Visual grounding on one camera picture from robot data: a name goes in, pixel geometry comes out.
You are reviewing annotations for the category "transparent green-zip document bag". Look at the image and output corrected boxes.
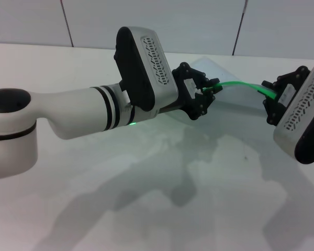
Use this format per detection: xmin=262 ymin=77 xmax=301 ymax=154
xmin=167 ymin=55 xmax=279 ymax=127

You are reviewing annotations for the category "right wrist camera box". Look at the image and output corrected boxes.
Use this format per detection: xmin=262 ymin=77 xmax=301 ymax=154
xmin=273 ymin=61 xmax=314 ymax=165

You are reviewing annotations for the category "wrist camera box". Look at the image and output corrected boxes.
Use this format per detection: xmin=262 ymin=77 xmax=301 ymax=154
xmin=113 ymin=26 xmax=179 ymax=112
xmin=273 ymin=61 xmax=314 ymax=165

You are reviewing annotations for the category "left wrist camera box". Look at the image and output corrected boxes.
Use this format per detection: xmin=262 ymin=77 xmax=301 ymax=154
xmin=113 ymin=26 xmax=179 ymax=112

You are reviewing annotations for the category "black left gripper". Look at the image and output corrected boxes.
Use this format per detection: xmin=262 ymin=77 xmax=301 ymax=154
xmin=159 ymin=61 xmax=221 ymax=121

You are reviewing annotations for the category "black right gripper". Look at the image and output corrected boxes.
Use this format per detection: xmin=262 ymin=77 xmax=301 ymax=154
xmin=261 ymin=65 xmax=311 ymax=126

